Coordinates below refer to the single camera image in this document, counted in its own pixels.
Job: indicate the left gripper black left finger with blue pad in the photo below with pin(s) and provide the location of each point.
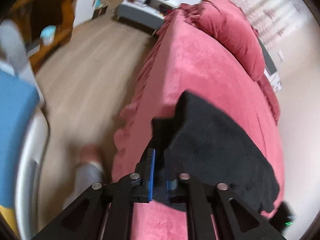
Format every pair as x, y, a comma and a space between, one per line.
104, 211

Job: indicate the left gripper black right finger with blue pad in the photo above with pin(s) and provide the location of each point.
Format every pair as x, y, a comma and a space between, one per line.
216, 212

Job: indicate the black knit garment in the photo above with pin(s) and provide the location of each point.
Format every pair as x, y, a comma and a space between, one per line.
205, 142

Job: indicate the blue cushion chair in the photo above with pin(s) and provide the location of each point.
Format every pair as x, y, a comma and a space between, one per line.
24, 134

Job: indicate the pink pillow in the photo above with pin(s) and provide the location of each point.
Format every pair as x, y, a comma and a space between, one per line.
270, 97

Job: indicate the right white nightstand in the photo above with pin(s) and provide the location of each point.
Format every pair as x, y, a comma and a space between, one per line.
274, 79

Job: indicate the pink bed with blanket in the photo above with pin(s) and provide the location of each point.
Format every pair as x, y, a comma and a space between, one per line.
186, 59

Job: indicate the white tin teal lid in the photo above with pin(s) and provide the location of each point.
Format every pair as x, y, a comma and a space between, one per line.
47, 35

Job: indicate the folded pink duvet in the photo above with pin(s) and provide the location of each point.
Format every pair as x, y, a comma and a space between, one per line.
227, 23

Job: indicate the dark box under cabinet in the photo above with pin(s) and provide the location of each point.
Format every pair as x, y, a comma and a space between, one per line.
100, 8

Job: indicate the brown wooden desk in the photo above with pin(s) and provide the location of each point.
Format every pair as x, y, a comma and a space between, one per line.
32, 16

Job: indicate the white grey nightstand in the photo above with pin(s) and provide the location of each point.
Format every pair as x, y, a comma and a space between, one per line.
150, 13

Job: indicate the patterned beige curtain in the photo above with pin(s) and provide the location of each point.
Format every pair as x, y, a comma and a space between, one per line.
275, 19

